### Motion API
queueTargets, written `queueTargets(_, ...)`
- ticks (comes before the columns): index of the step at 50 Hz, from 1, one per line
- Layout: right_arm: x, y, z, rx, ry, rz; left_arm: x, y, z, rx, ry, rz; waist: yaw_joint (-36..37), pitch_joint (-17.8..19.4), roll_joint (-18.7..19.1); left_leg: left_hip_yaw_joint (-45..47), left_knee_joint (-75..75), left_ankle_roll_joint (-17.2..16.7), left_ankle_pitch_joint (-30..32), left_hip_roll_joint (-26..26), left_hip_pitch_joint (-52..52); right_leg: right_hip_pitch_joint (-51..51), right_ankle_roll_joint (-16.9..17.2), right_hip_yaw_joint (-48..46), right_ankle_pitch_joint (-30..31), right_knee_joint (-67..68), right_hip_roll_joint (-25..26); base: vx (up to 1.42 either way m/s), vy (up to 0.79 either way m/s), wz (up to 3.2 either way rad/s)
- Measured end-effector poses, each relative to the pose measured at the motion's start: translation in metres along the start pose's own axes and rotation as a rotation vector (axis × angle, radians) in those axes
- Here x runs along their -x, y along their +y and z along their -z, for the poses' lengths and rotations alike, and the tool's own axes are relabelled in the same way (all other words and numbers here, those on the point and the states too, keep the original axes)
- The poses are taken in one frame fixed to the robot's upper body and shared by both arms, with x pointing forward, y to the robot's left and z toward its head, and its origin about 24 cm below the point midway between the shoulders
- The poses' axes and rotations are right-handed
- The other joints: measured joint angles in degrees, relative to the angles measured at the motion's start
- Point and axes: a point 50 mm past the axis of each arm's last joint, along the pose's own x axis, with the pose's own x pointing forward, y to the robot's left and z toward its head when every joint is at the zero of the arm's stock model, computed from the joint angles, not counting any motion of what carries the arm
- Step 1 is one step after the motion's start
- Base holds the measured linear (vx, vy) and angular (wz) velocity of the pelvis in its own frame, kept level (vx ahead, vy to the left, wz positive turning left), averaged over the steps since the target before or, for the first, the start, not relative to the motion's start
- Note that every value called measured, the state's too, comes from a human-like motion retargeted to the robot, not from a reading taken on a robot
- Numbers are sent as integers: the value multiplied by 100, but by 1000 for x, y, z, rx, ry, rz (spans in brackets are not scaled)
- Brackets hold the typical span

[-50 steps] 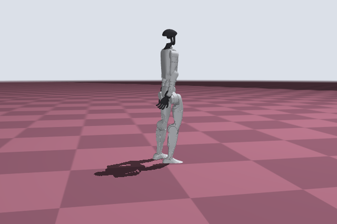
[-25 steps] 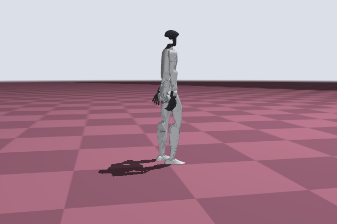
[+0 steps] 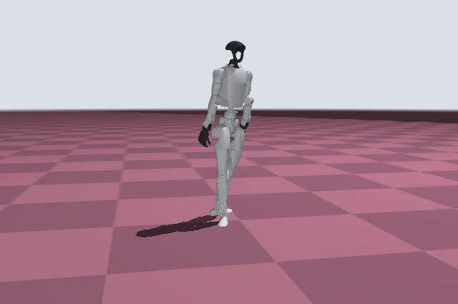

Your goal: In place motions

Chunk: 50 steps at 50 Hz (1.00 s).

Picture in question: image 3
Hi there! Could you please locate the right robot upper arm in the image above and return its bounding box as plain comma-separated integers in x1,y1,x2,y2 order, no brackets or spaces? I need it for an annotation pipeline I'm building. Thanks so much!
211,68,227,105

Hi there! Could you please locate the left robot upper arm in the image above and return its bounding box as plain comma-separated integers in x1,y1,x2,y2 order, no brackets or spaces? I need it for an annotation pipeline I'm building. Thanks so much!
244,70,254,105

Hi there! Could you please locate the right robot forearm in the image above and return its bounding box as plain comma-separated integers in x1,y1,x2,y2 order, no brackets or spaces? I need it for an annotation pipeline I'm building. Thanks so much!
203,95,218,129

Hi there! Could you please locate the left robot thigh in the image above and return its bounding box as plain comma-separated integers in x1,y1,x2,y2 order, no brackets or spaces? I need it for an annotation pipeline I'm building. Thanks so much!
228,126,245,177

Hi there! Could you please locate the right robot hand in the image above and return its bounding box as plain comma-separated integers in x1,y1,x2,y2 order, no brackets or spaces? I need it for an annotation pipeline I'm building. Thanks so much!
198,124,212,147

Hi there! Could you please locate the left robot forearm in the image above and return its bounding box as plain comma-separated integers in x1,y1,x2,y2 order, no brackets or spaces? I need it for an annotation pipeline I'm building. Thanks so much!
240,103,253,126

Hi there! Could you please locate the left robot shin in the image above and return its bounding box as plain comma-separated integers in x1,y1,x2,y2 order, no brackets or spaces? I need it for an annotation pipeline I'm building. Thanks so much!
215,175,233,210

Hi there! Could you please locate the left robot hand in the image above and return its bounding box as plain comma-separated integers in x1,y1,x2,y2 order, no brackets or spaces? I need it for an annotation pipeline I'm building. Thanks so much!
230,122,249,141

